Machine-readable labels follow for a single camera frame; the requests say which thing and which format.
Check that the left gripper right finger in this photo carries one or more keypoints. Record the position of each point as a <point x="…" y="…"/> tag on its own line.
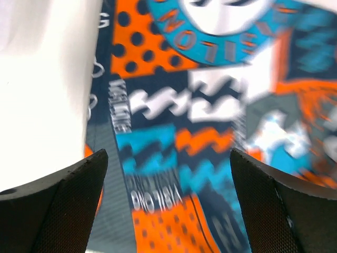
<point x="281" y="212"/>

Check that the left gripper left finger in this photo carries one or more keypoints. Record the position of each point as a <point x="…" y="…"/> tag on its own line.
<point x="54" y="213"/>

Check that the blue patterned shorts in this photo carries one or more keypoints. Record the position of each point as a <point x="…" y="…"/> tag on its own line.
<point x="177" y="85"/>

